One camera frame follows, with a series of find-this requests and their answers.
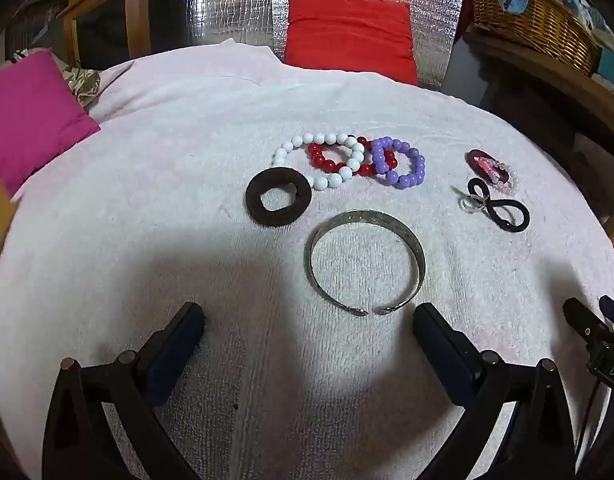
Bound maroon band bracelet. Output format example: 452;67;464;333
467;149;503;183

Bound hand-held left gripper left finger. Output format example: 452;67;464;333
42;301;208;480

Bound silver cuff bracelet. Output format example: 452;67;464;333
306;210;427;318

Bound wicker basket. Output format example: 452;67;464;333
467;0;600;77

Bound silver ring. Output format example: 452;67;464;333
452;186;488;215

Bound purple bead bracelet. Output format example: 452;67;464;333
371;136;427;190

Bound patterned cloth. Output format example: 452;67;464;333
7;50;118;111

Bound silver foil insulation sheet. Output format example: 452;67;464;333
184;0;470;91

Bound red cushion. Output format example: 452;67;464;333
283;0;419;86

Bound white bead bracelet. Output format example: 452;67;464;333
272;132;365;191

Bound black scrunchie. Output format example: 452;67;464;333
245;166;313;229

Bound magenta cushion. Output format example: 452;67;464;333
0;48;102;196

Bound white terry towel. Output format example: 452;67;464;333
0;37;614;480

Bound teal box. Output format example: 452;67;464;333
597;50;614;92

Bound pink bead bracelet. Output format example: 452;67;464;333
480;157;519;196

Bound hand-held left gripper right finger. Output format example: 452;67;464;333
412;302;578;480

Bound red bead bracelet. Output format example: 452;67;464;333
307;136;398;177

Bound wooden side table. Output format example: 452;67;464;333
57;0;188;68

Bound black cable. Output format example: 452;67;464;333
576;380;604;461

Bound black hair tie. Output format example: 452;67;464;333
467;178;531;233

